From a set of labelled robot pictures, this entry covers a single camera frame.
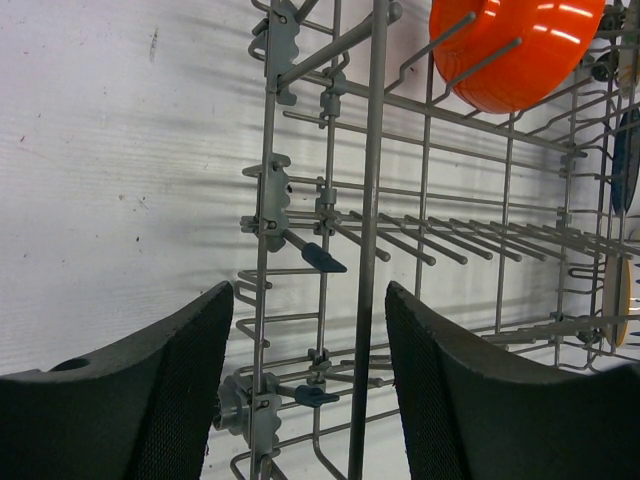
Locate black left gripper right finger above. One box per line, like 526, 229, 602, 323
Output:
385, 282, 639, 479

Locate grey wire dish rack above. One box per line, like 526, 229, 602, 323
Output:
214, 1, 639, 479

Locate white blue striped bowl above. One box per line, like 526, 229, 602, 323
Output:
602, 256, 639, 317

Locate orange bowl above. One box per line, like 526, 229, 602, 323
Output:
429, 0, 605, 114

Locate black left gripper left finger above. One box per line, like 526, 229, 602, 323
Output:
1, 282, 234, 479

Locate white blue flower bowl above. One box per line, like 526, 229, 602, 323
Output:
610, 108, 639, 216

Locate white floral bowl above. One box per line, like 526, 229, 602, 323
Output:
616, 42, 639, 98

